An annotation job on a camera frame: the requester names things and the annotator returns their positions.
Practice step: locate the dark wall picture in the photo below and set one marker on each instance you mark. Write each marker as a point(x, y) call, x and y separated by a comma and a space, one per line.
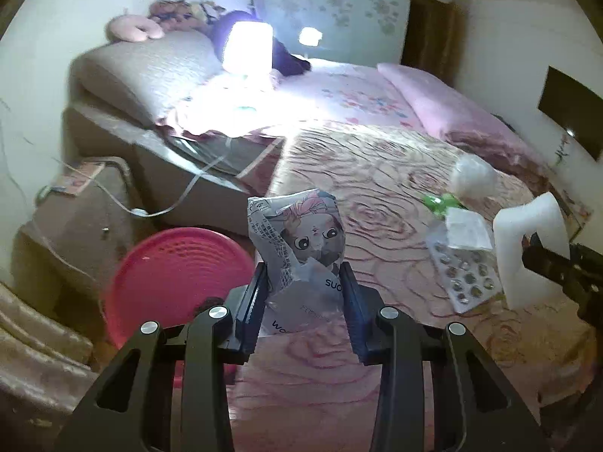
point(572, 103)

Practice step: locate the white foam piece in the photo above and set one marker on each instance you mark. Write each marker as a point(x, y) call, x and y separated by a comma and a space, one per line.
point(509, 249)

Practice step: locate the white power adapter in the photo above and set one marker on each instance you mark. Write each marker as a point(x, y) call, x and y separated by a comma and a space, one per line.
point(139, 212)

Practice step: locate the dark wooden door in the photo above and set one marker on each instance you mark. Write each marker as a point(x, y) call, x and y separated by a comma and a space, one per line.
point(426, 33)

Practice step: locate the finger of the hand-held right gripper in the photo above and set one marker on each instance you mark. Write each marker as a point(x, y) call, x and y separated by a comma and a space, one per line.
point(579, 268)

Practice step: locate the pink neck pillow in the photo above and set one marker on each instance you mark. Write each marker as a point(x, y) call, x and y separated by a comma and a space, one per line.
point(132, 28)

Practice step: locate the glowing table lamp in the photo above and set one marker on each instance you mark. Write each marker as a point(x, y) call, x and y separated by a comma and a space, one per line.
point(247, 47)

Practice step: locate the white paper packet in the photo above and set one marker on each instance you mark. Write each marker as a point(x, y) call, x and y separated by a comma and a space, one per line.
point(466, 228)

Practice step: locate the rose pattern blanket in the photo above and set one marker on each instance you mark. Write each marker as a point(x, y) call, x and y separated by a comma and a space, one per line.
point(377, 179)

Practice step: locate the clear crumpled plastic bag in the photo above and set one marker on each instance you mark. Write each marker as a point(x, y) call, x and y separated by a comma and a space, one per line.
point(473, 176)

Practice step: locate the pink floral bedsheet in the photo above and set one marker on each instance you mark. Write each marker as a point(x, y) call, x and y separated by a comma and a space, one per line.
point(348, 94)

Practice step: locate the beige patterned cloth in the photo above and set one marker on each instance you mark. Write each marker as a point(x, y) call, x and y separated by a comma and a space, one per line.
point(33, 353)

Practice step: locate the dark clothing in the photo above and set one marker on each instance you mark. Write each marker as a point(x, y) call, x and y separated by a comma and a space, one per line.
point(219, 28)

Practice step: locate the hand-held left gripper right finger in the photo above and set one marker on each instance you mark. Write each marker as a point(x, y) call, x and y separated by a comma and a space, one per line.
point(354, 313)

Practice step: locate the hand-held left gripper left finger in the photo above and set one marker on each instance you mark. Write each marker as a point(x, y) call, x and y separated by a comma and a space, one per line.
point(249, 313)

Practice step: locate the cartoon print snack packet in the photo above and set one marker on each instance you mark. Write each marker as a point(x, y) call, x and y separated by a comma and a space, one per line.
point(306, 235)

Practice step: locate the pink plastic basket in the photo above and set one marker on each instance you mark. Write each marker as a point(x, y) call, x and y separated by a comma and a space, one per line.
point(165, 268)

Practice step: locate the pink booklet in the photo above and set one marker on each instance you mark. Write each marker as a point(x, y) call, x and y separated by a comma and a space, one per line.
point(77, 179)

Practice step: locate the foil blister pack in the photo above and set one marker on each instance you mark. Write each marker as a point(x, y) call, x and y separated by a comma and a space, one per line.
point(464, 278)

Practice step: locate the stuffed toys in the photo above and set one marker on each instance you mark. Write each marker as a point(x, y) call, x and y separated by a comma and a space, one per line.
point(181, 9)

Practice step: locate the brown nightstand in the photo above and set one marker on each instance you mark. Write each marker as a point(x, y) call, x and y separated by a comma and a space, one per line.
point(80, 245)

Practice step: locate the floral wardrobe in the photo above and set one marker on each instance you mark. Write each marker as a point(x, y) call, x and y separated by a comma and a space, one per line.
point(344, 0)

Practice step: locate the beige padded headboard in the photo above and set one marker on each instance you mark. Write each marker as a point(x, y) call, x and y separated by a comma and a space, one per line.
point(136, 75)

